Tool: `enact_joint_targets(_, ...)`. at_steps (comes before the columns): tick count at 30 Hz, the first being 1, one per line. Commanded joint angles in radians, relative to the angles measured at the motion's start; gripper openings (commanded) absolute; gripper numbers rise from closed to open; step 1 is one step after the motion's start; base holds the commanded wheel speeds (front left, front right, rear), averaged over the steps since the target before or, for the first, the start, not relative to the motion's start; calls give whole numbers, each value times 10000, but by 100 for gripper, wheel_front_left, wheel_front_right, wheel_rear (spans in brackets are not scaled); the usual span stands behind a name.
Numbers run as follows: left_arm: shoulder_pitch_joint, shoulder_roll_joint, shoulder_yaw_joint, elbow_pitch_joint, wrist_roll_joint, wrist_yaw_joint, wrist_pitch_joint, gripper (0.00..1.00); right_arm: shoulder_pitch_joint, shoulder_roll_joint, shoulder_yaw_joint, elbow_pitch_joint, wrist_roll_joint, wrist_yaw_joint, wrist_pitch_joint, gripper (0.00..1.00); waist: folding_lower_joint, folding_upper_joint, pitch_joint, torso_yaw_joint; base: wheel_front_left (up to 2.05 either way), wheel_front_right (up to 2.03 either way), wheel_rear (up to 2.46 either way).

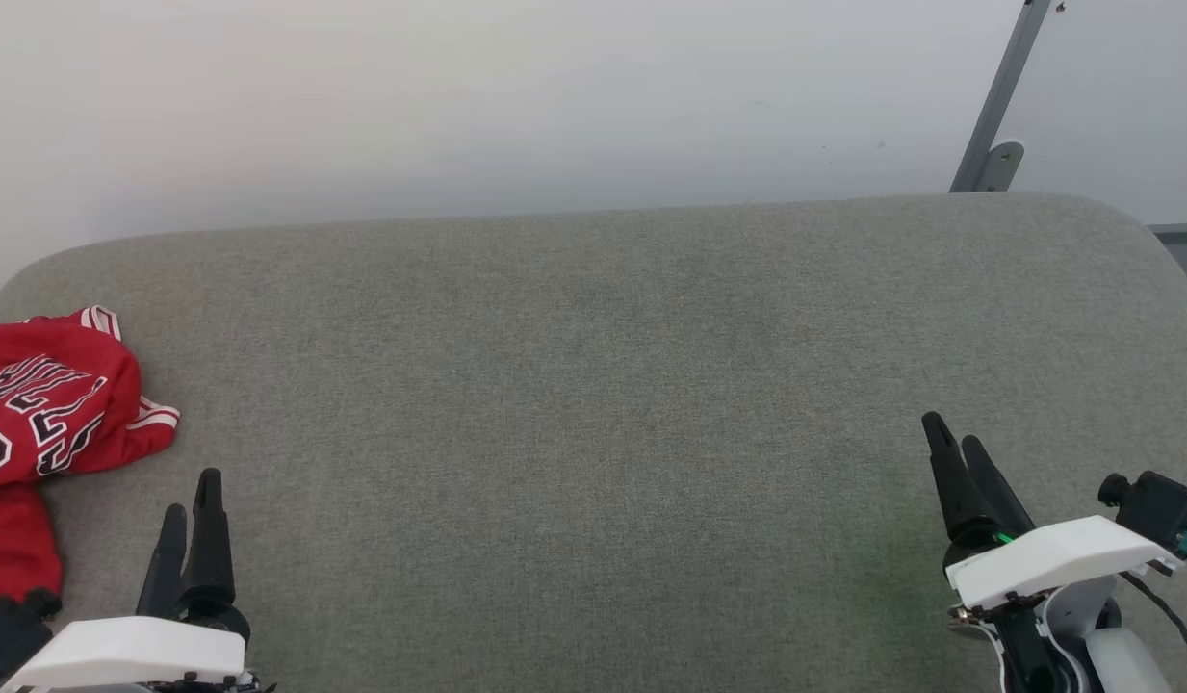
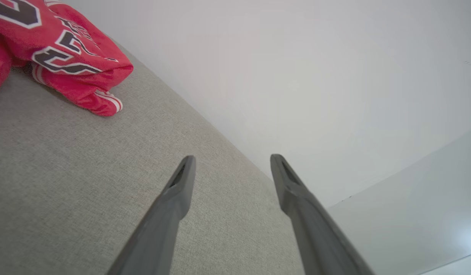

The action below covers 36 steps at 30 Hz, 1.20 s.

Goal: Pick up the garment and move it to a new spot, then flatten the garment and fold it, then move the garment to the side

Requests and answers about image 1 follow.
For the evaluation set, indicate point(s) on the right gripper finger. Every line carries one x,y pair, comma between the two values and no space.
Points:
997,491
954,491

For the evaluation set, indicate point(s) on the red and white basketball jersey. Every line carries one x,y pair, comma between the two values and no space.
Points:
44,404

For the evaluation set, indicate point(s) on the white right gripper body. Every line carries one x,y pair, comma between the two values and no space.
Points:
1055,558

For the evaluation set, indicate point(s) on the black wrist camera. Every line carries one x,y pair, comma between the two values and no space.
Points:
11,630
1156,505

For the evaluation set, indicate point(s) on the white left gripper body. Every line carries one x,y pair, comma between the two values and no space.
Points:
131,650

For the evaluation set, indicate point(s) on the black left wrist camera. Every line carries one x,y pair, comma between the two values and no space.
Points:
11,630

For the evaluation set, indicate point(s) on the grey metal pole bracket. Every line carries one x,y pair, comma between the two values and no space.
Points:
1003,164

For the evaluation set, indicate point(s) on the grey metal pole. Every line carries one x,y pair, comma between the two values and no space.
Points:
1002,87

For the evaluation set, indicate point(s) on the grey fabric sofa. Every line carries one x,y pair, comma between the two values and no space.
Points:
593,433

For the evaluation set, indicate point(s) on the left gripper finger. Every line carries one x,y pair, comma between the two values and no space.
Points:
210,549
165,568

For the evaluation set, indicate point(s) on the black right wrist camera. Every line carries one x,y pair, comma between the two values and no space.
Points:
1156,505

